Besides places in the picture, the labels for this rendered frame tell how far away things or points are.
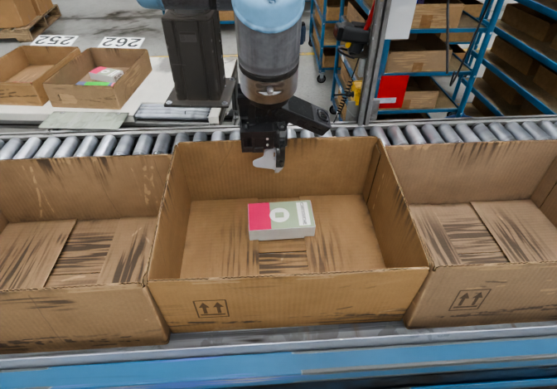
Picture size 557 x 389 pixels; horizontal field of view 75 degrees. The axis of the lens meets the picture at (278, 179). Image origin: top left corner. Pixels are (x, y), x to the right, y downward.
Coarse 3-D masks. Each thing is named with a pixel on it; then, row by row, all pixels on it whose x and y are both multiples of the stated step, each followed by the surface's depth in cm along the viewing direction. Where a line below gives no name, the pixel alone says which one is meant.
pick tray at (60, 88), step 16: (96, 48) 167; (112, 48) 166; (128, 48) 166; (80, 64) 161; (96, 64) 172; (112, 64) 171; (128, 64) 170; (144, 64) 162; (48, 80) 141; (64, 80) 151; (80, 80) 161; (96, 80) 161; (128, 80) 148; (48, 96) 141; (64, 96) 141; (80, 96) 140; (96, 96) 140; (112, 96) 139; (128, 96) 149
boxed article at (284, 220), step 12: (252, 204) 74; (264, 204) 74; (276, 204) 74; (288, 204) 74; (300, 204) 74; (252, 216) 72; (264, 216) 72; (276, 216) 72; (288, 216) 72; (300, 216) 72; (312, 216) 72; (252, 228) 70; (264, 228) 70; (276, 228) 70; (288, 228) 70; (300, 228) 70; (312, 228) 71; (252, 240) 72; (264, 240) 72
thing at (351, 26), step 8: (336, 24) 119; (344, 24) 117; (352, 24) 117; (360, 24) 117; (336, 32) 117; (344, 32) 116; (352, 32) 116; (360, 32) 116; (368, 32) 116; (344, 40) 118; (352, 40) 118; (360, 40) 118; (352, 48) 121; (360, 48) 121
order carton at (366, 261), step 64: (192, 192) 78; (256, 192) 79; (320, 192) 80; (384, 192) 68; (192, 256) 69; (256, 256) 69; (320, 256) 69; (384, 256) 69; (192, 320) 57; (256, 320) 58; (320, 320) 60; (384, 320) 61
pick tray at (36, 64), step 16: (16, 48) 166; (32, 48) 169; (48, 48) 169; (64, 48) 168; (0, 64) 157; (16, 64) 166; (32, 64) 174; (48, 64) 174; (64, 64) 157; (0, 80) 157; (16, 80) 161; (32, 80) 160; (0, 96) 143; (16, 96) 143; (32, 96) 142
